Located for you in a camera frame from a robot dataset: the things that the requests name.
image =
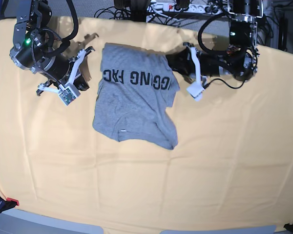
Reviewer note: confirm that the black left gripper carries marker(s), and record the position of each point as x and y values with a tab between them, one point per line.
183	64

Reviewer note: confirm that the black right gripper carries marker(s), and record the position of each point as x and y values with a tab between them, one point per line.
60	68

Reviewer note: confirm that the grey t-shirt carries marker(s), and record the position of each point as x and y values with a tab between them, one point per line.
135	90

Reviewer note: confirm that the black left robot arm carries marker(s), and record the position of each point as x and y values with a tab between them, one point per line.
240	58

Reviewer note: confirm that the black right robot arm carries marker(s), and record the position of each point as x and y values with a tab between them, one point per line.
38	48

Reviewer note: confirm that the white power strip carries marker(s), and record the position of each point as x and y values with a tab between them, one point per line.
170	10

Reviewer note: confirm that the yellow table cloth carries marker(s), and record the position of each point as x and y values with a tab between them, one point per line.
232	167

